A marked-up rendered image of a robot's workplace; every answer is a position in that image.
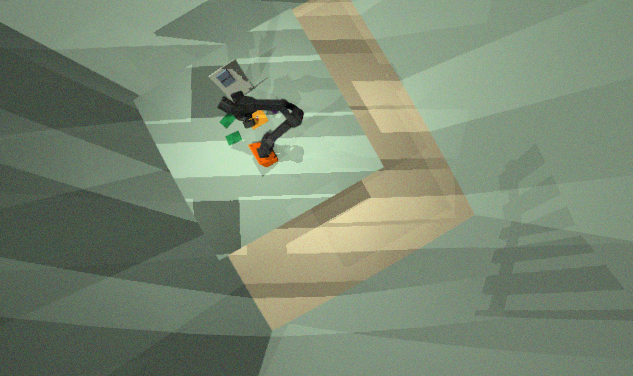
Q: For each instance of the green flat rectangular pad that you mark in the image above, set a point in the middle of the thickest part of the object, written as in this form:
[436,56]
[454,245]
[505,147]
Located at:
[227,120]
[233,138]

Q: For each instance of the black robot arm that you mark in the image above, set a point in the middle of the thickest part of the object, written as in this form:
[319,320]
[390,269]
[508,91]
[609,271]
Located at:
[250,105]

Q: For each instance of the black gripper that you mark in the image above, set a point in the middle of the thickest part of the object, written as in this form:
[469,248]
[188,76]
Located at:
[238,95]

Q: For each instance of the grey panel with black sockets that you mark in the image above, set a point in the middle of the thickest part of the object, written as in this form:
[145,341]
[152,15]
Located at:
[230,78]

